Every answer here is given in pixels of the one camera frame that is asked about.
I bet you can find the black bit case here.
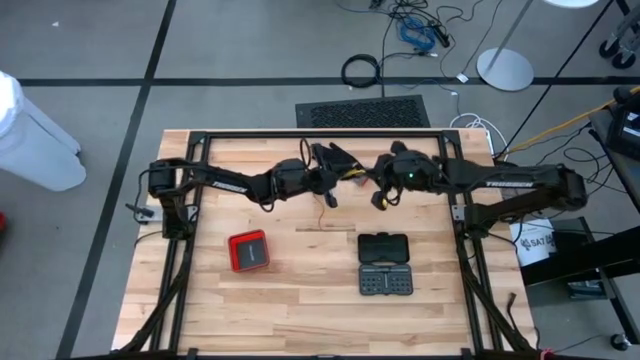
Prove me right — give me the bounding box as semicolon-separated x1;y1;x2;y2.
356;232;415;297

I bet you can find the red wire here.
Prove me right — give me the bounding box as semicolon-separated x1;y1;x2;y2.
311;193;327;232

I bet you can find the blue coiled cable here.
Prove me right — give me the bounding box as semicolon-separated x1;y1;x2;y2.
398;17;437;51

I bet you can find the brown strap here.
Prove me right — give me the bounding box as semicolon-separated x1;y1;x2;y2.
505;292;522;334

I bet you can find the black floor grate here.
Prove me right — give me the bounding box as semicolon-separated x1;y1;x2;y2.
294;94;431;129

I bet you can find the red collapsible container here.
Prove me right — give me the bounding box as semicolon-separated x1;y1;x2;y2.
227;229;271;274

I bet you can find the metal cart with casters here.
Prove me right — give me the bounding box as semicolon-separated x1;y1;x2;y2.
598;0;640;70

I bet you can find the white trash bin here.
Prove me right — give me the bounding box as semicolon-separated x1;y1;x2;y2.
0;69;87;193

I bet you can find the black computer cart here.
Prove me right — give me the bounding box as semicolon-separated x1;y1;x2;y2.
519;84;640;351

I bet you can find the black cable bundle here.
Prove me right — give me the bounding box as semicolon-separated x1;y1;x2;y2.
334;0;494;84

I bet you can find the white paper label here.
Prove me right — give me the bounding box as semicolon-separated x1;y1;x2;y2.
509;218;557;268

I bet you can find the white cable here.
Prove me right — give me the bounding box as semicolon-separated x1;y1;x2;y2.
448;112;509;166

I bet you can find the black coiled cable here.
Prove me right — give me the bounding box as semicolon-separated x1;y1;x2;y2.
340;53;382;90

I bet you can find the black aluminium table frame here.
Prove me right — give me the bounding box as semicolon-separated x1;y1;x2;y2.
112;129;539;360

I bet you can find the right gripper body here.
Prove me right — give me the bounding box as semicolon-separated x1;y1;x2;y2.
370;141;419;211

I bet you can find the grey round floor stand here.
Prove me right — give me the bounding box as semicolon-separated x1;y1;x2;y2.
475;0;535;93

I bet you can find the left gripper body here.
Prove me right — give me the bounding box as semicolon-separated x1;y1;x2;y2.
305;142;339;209

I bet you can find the black work glove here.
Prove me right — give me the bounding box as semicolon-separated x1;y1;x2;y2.
323;142;370;176

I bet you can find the yellow extension cord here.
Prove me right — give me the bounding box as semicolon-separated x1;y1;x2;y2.
504;84;640;154

